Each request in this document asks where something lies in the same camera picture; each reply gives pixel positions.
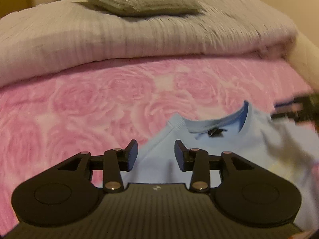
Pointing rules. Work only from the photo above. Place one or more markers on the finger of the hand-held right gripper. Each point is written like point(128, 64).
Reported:
point(301, 109)

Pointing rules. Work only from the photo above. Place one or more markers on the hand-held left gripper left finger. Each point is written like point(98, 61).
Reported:
point(132, 155)

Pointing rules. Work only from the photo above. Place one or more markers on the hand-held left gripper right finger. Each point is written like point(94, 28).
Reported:
point(179, 156)

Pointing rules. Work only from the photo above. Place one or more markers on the light blue shirt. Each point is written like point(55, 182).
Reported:
point(249, 149)

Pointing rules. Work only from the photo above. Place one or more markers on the long white pillow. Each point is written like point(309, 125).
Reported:
point(305, 59)

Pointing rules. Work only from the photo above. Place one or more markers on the pink floral blanket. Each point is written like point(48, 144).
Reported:
point(74, 109)

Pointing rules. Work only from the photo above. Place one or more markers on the striped lilac quilt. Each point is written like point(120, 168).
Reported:
point(99, 42)

